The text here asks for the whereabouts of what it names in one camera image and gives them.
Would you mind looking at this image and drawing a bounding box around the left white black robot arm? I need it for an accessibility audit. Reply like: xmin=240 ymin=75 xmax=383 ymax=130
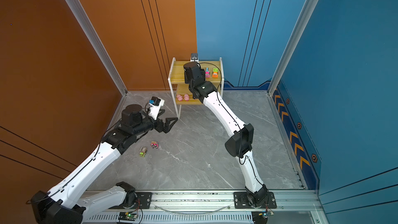
xmin=27 ymin=104 xmax=178 ymax=224

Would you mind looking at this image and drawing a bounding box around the green circuit board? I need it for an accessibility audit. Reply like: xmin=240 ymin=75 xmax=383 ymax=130
xmin=118 ymin=212 xmax=138 ymax=223
xmin=251 ymin=209 xmax=274 ymax=224

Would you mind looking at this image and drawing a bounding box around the right green circuit board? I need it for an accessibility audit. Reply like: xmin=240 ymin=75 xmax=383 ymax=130
xmin=251 ymin=209 xmax=274 ymax=224

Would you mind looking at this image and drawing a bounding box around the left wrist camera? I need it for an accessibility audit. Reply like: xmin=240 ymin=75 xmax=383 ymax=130
xmin=147 ymin=96 xmax=164 ymax=120

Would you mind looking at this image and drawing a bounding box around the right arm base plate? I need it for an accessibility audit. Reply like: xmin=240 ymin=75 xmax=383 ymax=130
xmin=233 ymin=192 xmax=277 ymax=209

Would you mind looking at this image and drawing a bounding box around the green orange dump truck toy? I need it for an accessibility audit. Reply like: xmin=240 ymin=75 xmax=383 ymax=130
xmin=212 ymin=67 xmax=219 ymax=78

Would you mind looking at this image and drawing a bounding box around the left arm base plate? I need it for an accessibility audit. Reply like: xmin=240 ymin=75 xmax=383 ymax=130
xmin=110 ymin=192 xmax=152 ymax=210

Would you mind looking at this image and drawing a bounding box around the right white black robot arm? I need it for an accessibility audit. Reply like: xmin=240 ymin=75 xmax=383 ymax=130
xmin=183 ymin=62 xmax=269 ymax=208

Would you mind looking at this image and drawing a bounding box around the aluminium front rail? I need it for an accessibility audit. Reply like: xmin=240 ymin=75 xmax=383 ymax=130
xmin=135 ymin=190 xmax=323 ymax=212

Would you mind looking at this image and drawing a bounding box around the white frame wooden shelf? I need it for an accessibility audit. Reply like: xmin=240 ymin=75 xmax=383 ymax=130
xmin=168 ymin=58 xmax=224 ymax=117

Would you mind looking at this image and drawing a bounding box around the pink toy truck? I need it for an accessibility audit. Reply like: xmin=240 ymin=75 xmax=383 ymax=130
xmin=205 ymin=67 xmax=210 ymax=78
xmin=151 ymin=141 xmax=159 ymax=149

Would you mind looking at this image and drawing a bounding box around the left green circuit board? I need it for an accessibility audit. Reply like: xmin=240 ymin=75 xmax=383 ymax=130
xmin=118 ymin=212 xmax=138 ymax=223

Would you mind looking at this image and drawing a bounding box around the green beige toy truck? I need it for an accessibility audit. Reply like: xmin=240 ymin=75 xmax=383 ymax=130
xmin=139 ymin=146 xmax=148 ymax=157

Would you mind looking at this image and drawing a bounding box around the pink pig toy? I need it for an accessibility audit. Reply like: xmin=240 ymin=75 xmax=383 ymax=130
xmin=176 ymin=94 xmax=183 ymax=102
xmin=184 ymin=94 xmax=190 ymax=102

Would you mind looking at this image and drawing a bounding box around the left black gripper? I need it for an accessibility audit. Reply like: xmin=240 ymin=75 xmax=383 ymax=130
xmin=132 ymin=114 xmax=178 ymax=139

